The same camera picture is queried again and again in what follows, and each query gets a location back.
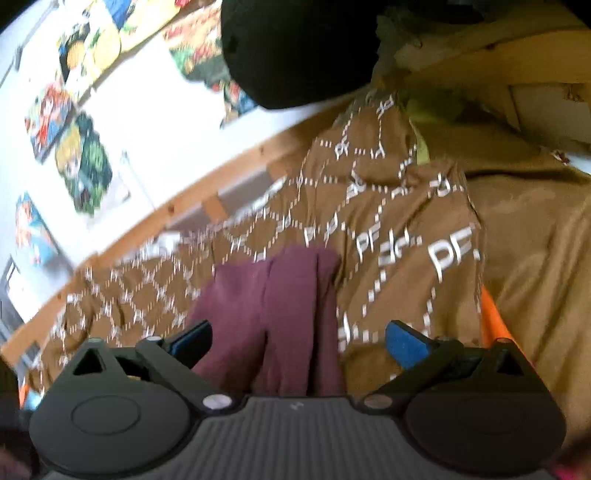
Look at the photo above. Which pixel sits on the colourful fruit poster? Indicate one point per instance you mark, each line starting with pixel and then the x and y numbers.
pixel 196 50

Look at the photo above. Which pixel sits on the wooden bed frame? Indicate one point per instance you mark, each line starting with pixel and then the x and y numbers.
pixel 231 157

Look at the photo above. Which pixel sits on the orange cloth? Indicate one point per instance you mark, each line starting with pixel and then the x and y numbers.
pixel 493 318

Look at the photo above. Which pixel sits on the blond-haired child poster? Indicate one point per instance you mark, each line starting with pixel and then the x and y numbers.
pixel 85 166

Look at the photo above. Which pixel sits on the tan cloth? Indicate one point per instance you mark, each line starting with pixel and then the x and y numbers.
pixel 531 221

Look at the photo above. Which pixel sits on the white wall conduit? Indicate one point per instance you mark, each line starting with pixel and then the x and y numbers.
pixel 135 179

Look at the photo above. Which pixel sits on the flying girl poster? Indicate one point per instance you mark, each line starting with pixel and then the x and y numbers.
pixel 48 122

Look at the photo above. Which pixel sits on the yellow-green cloth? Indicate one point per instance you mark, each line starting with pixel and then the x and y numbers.
pixel 421 138

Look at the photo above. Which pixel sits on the black cloth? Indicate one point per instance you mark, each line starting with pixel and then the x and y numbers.
pixel 295 50

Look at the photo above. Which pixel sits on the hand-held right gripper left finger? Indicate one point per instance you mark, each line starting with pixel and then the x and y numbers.
pixel 190 338

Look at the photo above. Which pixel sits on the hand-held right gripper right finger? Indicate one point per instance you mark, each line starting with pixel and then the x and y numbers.
pixel 406 344

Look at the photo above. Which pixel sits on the brown white-patterned blanket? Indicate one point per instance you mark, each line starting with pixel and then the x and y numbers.
pixel 369 207

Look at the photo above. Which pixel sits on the torn orange-haired girl poster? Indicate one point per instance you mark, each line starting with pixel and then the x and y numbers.
pixel 34 230

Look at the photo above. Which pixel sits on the pineapple poster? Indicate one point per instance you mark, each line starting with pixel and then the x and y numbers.
pixel 90 46

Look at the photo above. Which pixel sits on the maroon garment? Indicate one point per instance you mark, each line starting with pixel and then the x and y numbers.
pixel 286 318

